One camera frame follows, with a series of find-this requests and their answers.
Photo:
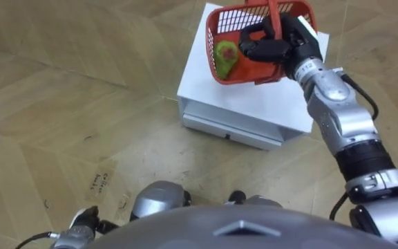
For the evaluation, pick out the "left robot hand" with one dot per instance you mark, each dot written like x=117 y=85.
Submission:
x=90 y=219

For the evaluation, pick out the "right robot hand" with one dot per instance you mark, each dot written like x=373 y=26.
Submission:
x=271 y=48

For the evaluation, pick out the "green avocado soft toy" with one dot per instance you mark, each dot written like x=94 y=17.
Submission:
x=225 y=58

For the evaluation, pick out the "robot body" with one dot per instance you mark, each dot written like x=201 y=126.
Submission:
x=240 y=230

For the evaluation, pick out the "red plastic basket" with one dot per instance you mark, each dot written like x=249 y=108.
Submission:
x=254 y=71

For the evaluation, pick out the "robot legs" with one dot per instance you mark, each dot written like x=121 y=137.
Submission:
x=161 y=198

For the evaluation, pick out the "white low cabinet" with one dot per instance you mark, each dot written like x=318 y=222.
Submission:
x=247 y=103

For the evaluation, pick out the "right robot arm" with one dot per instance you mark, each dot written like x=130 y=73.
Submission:
x=344 y=110

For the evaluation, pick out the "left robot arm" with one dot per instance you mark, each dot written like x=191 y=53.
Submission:
x=73 y=238

